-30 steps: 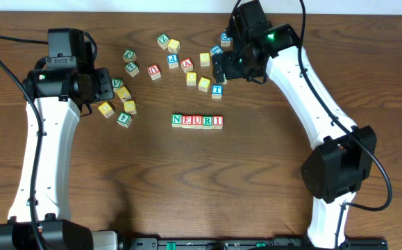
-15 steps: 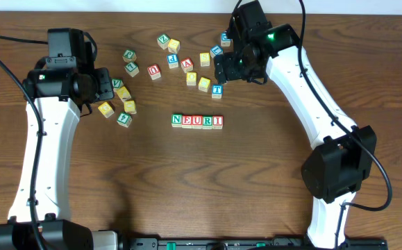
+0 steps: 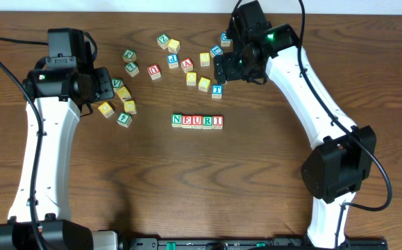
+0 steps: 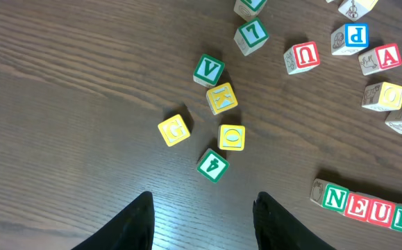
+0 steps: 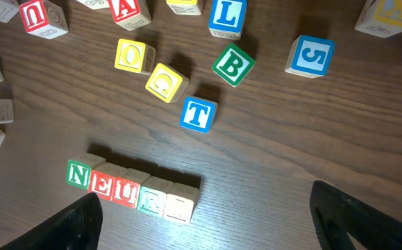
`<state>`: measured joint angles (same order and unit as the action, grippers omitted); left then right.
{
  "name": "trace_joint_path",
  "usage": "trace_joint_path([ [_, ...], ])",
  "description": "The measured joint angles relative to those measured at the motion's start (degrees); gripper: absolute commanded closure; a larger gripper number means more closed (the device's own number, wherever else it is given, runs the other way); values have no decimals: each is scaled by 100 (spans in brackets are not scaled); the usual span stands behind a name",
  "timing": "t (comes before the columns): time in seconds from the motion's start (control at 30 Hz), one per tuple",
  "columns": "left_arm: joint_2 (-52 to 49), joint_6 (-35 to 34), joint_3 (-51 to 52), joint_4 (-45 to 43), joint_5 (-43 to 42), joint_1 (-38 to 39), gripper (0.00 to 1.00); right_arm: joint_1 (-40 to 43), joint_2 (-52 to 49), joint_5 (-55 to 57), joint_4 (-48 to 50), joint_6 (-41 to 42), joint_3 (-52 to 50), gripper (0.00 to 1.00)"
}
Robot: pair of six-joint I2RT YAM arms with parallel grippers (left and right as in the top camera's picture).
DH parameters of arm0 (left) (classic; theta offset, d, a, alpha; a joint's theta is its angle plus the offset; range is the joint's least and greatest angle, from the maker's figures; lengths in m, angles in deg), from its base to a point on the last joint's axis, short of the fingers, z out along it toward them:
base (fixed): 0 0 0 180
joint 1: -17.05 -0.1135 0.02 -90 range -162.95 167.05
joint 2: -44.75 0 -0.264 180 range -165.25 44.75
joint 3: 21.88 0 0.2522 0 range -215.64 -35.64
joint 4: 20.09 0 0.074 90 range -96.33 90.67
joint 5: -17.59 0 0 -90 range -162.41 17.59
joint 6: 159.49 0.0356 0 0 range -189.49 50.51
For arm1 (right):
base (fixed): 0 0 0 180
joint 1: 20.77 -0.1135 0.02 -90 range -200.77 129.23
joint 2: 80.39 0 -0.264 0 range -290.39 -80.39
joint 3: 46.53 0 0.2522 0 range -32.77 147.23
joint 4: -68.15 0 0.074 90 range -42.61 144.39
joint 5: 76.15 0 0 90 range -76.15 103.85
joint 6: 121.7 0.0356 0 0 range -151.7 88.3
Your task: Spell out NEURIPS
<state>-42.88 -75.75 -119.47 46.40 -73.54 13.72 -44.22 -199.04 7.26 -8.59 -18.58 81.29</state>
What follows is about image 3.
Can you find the yellow o block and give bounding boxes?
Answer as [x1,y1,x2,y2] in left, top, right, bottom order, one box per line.
[186,72,197,86]
[124,100,137,114]

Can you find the yellow O block centre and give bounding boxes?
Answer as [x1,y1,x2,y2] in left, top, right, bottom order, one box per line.
[186,72,197,86]

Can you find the blue L block upper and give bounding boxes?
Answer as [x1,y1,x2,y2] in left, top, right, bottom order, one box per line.
[210,45,224,58]

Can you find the green 4 block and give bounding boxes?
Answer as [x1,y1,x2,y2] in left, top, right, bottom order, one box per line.
[117,112,132,128]

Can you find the green R block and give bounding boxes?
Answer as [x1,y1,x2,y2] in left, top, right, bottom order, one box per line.
[202,115,212,129]

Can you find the yellow S block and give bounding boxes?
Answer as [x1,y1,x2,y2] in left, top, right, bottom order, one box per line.
[199,52,210,67]

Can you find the yellow G block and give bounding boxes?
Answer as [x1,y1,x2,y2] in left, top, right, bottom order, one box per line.
[98,101,115,118]

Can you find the yellow K block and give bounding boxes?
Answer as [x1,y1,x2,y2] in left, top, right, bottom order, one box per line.
[116,86,131,102]

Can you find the red E block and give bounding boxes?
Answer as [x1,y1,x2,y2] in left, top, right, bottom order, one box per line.
[181,115,192,128]

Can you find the blue D block top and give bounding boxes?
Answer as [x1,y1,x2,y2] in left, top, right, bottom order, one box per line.
[220,32,232,47]

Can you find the green N block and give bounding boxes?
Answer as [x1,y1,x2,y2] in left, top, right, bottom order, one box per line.
[171,114,183,127]

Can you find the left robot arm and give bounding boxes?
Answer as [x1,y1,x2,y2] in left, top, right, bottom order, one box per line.
[0,28,124,249]

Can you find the red A block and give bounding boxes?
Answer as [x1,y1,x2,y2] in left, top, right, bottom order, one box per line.
[181,58,194,73]

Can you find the yellow O block left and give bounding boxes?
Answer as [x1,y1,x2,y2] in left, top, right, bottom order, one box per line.
[124,100,137,114]

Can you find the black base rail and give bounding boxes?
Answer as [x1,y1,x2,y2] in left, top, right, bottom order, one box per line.
[92,237,389,250]

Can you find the blue T block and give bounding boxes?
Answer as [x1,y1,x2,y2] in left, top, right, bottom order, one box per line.
[212,85,224,99]

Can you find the red u block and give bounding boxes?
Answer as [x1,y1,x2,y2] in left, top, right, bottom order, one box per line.
[192,115,203,129]
[147,64,162,80]

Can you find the red I block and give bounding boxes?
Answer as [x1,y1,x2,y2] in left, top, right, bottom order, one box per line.
[212,115,224,129]

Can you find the green V block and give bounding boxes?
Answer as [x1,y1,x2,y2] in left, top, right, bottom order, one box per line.
[112,78,124,92]

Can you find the yellow C block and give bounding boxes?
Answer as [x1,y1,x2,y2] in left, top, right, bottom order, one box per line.
[198,77,211,92]

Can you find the green Z block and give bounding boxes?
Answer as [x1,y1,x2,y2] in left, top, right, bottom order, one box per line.
[157,33,170,49]

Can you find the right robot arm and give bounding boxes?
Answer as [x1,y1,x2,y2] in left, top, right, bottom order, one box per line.
[214,1,376,249]

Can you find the yellow block beside Z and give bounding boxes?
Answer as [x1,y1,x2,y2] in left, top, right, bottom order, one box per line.
[167,39,181,54]

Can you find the green J block left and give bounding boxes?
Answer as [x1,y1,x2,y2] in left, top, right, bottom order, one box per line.
[122,49,137,63]

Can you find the green 7 block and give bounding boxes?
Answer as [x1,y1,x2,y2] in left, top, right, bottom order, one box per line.
[124,62,140,77]

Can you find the blue P block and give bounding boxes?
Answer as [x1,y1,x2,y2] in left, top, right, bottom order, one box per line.
[167,53,179,69]

